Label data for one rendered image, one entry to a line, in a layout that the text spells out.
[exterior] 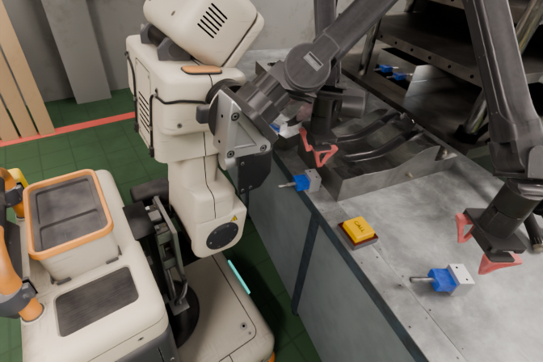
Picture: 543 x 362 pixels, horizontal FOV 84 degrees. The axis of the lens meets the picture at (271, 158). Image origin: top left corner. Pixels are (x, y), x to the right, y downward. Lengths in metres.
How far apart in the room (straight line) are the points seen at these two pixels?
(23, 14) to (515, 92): 3.22
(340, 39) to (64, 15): 2.78
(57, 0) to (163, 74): 2.60
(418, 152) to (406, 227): 0.25
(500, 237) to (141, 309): 0.72
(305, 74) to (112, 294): 0.60
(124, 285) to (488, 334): 0.79
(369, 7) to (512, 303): 0.74
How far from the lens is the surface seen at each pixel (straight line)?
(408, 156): 1.05
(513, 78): 0.68
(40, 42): 3.37
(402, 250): 0.90
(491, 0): 0.71
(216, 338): 1.26
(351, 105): 0.78
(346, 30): 0.58
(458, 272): 0.85
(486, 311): 0.90
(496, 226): 0.71
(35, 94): 2.93
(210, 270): 1.39
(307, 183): 0.93
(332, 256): 1.04
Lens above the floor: 1.45
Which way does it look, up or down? 37 degrees down
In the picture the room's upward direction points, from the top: 5 degrees clockwise
